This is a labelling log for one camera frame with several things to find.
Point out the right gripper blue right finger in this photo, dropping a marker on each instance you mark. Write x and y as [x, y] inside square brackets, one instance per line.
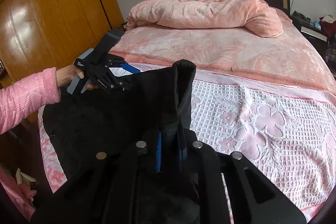
[182, 149]

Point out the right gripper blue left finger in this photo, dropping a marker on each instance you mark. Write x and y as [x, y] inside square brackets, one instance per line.
[158, 154]

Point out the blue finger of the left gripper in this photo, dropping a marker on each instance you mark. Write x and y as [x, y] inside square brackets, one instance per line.
[123, 69]

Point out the black padded pants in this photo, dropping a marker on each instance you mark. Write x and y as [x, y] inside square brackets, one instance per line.
[106, 144]

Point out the person's left hand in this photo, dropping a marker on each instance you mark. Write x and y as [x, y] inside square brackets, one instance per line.
[64, 76]

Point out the pink patterned bed blanket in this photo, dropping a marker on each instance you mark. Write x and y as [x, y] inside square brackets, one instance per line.
[274, 143]

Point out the pink crumpled duvet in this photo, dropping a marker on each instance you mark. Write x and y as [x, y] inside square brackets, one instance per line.
[254, 15]

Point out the dark nightstand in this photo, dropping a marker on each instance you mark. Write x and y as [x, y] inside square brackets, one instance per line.
[316, 36]

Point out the red clothes pile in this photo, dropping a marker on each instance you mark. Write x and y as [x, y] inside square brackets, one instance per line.
[328, 25]

